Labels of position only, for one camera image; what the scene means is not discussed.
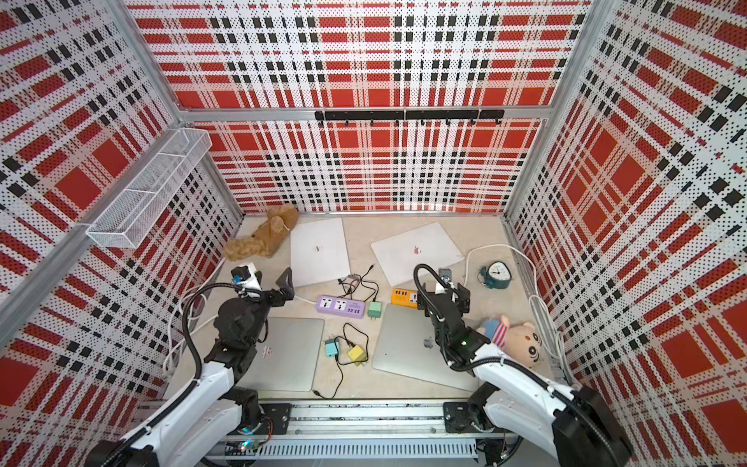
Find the pink charger adapter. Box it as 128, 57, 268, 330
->
340, 274, 358, 291

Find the black cable laptop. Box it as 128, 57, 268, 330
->
358, 263, 381, 305
335, 322, 372, 368

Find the teal alarm clock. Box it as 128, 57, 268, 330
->
479, 261, 513, 290

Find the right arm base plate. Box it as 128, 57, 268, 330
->
443, 402, 496, 434

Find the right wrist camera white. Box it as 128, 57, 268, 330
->
435, 268, 453, 295

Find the white cable of orange strip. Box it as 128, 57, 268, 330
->
463, 243, 586, 398

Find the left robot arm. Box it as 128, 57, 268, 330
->
85, 265, 295, 466

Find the pink plush doll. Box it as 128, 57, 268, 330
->
478, 315, 543, 369

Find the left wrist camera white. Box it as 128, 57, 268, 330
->
231, 263, 262, 291

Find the green charger adapter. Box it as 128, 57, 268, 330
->
367, 301, 383, 319

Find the white cable of purple strip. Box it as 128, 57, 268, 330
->
160, 256, 319, 375

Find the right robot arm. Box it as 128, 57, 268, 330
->
414, 277, 634, 466

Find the purple power strip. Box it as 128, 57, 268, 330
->
315, 295, 366, 319

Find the yellow charger adapter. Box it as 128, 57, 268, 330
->
347, 346, 368, 364

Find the silver laptop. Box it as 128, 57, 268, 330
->
373, 304, 479, 391
237, 317, 325, 392

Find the black hook rail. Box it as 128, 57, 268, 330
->
314, 109, 506, 124

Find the white wire basket shelf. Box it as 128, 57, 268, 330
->
87, 128, 211, 249

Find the silver laptop front left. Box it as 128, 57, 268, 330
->
237, 317, 325, 392

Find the black cable of pink charger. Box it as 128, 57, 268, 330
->
337, 272, 364, 300

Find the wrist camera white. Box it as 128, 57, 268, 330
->
435, 268, 453, 295
231, 263, 262, 291

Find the teal charger adapter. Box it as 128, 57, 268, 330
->
324, 338, 340, 358

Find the white laptop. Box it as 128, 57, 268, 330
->
371, 223, 464, 287
290, 219, 350, 287

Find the white laptop back left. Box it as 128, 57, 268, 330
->
290, 219, 350, 287

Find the orange power strip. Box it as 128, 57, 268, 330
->
391, 288, 418, 309

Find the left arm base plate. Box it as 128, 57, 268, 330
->
233, 403, 293, 436

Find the black cable of teal charger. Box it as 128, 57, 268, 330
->
311, 354, 345, 401

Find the silver laptop front right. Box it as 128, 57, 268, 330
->
373, 304, 479, 391

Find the brown teddy bear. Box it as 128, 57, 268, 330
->
224, 204, 300, 261

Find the white laptop back right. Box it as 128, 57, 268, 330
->
371, 223, 464, 287

